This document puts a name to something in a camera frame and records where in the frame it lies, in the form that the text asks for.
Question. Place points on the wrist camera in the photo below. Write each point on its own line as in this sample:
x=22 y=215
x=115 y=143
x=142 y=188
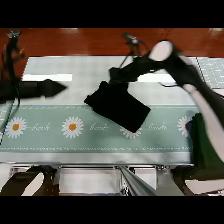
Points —
x=131 y=38
x=13 y=34

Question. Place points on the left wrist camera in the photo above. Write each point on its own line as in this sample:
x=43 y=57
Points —
x=13 y=34

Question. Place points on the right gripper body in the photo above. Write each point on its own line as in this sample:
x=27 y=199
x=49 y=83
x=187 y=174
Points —
x=120 y=75

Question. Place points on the dark green garment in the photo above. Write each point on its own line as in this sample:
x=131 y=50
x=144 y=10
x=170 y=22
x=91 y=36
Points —
x=200 y=143

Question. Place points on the black garment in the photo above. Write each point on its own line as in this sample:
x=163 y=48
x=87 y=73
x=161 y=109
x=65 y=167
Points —
x=116 y=105

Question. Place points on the silver frame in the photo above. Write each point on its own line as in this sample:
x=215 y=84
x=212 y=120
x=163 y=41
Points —
x=137 y=184

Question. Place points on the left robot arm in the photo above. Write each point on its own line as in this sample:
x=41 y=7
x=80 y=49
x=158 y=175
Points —
x=20 y=185

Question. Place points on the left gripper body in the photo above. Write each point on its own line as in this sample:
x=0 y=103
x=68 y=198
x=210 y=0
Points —
x=30 y=90

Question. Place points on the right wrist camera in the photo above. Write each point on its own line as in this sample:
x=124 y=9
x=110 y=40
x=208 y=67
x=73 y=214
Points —
x=131 y=38

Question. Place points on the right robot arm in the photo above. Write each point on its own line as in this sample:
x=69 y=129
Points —
x=186 y=71

